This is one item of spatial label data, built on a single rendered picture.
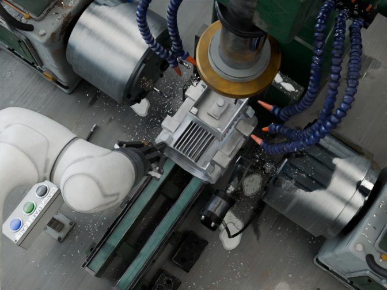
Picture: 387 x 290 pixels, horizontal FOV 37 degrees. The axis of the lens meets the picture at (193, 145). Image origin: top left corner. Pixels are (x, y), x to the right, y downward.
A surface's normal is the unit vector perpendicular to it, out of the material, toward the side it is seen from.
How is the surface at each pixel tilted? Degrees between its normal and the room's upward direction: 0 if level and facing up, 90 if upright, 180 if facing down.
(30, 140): 20
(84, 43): 36
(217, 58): 0
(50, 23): 0
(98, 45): 28
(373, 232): 0
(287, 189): 47
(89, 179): 11
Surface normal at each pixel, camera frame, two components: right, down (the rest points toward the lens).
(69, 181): -0.29, 0.03
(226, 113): 0.02, -0.25
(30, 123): 0.18, -0.63
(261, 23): -0.58, 0.79
